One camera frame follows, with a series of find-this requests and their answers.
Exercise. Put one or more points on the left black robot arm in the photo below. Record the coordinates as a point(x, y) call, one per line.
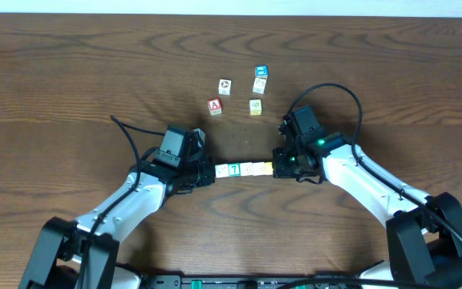
point(82, 253)

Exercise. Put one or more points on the plain block beside blue block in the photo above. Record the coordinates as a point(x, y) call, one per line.
point(259, 85)

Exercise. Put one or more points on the yellow sided picture block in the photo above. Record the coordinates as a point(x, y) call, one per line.
point(255, 107)

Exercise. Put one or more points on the plain front wooden block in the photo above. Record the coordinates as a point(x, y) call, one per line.
point(222, 170)

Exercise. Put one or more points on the soccer ball picture block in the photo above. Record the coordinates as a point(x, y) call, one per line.
point(224, 87)

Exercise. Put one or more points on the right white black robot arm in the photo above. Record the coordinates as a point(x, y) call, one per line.
point(424, 232)

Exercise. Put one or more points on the yellow top wooden block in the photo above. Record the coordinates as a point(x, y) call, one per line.
point(268, 168)

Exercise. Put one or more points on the red letter A block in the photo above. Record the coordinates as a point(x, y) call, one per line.
point(215, 107)

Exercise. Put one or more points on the blue top wooden block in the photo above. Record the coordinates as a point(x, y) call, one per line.
point(261, 71)

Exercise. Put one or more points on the green number 7 block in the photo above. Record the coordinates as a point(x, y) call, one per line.
point(234, 170)

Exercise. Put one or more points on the gift picture wooden block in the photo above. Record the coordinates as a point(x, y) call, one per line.
point(246, 169)

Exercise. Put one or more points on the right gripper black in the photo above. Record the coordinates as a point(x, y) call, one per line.
point(279, 169)

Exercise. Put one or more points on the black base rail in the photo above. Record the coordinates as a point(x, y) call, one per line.
point(234, 281)

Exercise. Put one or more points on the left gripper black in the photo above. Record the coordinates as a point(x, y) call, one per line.
point(205, 172)

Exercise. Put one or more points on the blue sided wooden block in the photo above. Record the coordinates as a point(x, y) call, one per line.
point(258, 168)

